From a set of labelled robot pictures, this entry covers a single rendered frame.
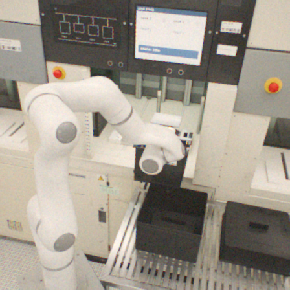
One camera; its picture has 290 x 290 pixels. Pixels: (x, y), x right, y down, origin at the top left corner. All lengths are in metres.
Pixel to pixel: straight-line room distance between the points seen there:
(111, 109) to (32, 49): 0.79
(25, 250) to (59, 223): 1.56
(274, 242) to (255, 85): 0.67
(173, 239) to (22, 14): 1.17
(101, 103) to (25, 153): 1.14
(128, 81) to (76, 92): 1.62
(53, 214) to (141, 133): 0.37
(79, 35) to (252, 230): 1.14
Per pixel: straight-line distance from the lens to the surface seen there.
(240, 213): 1.66
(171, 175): 1.47
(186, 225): 1.67
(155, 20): 1.47
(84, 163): 1.90
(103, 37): 1.55
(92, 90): 0.95
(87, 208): 2.12
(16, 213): 2.43
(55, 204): 1.06
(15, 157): 2.10
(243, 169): 1.73
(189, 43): 1.47
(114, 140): 1.99
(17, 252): 2.64
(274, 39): 1.48
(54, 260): 1.25
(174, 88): 2.51
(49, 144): 0.89
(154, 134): 1.12
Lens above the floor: 1.96
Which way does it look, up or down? 34 degrees down
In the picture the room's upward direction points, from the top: 3 degrees clockwise
